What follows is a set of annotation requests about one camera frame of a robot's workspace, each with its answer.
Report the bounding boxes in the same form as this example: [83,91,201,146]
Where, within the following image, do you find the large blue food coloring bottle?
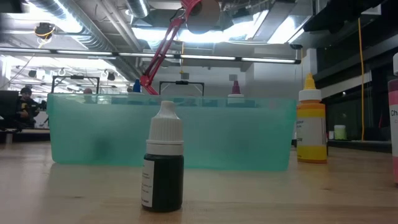
[127,78,147,106]

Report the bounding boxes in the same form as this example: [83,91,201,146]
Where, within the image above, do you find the large pink food coloring bottle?
[387,52,398,185]

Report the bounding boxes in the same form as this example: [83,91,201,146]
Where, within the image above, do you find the person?
[14,86,47,129]

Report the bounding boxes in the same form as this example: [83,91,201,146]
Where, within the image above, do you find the green jar white lid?
[333,124,347,141]

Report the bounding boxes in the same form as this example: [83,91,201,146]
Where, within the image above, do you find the black monitor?
[0,90,19,130]

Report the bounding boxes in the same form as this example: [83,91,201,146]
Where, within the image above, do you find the red desk lamp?
[139,0,222,96]

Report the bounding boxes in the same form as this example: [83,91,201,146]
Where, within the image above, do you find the large yellow food coloring bottle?
[295,73,328,164]

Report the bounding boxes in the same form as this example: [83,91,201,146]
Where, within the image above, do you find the yellow cable coil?
[33,22,57,47]

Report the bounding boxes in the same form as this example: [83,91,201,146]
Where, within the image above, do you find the yellow hanging cable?
[357,17,365,141]

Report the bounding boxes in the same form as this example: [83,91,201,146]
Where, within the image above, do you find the teal translucent plastic bin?
[46,92,298,172]

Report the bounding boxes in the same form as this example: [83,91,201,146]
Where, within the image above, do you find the small black dropper bottle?
[141,100,185,213]

